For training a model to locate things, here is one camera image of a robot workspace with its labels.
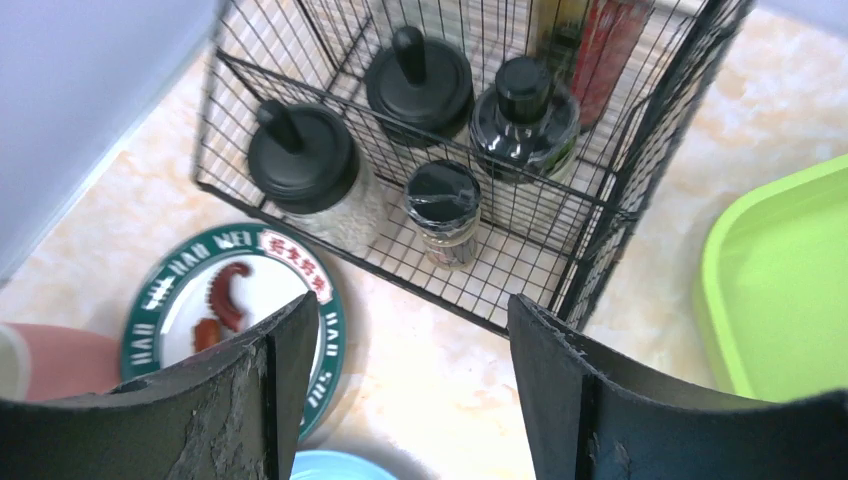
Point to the blue plate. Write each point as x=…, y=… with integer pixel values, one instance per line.
x=335, y=465

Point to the green-rimmed white plate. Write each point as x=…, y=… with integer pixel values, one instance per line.
x=172, y=299

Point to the brown sauce bottle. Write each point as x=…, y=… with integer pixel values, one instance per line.
x=590, y=53

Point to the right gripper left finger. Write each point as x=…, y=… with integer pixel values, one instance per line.
x=230, y=412

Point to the small pepper grinder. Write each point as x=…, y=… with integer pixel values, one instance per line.
x=443, y=200

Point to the green plastic basin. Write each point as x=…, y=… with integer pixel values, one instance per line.
x=770, y=295

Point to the black wire rack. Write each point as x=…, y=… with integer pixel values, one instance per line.
x=555, y=241

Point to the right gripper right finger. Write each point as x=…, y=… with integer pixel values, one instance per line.
x=591, y=412

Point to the black-lid shaker jar back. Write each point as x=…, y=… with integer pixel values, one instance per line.
x=421, y=88

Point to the pink mug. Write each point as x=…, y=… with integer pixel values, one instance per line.
x=42, y=362

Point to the black-lid shaker jar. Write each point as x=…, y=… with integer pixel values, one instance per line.
x=525, y=129
x=421, y=88
x=303, y=157

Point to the food on white plate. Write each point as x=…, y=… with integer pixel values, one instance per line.
x=207, y=332

